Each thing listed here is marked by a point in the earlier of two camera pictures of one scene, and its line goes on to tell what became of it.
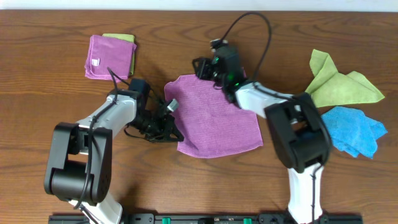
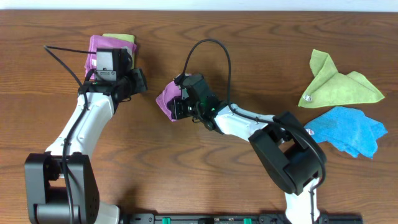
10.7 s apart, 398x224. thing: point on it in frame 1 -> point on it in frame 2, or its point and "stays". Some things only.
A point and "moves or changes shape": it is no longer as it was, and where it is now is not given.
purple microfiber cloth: (211, 124) moves or changes shape
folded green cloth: (129, 37) stays
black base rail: (205, 218) stays
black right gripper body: (204, 68) -> (174, 109)
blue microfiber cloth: (352, 132) stays
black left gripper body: (166, 127) -> (138, 80)
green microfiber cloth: (331, 88) stays
